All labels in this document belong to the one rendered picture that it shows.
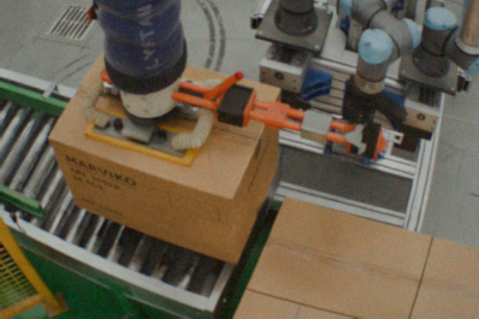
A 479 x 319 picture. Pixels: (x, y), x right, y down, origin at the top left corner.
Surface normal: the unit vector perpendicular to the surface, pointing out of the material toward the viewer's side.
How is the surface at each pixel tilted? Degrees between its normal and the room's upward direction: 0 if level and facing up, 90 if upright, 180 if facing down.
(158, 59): 79
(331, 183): 0
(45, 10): 0
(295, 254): 0
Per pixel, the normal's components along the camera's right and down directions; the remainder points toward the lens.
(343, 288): -0.01, -0.60
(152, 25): 0.45, 0.45
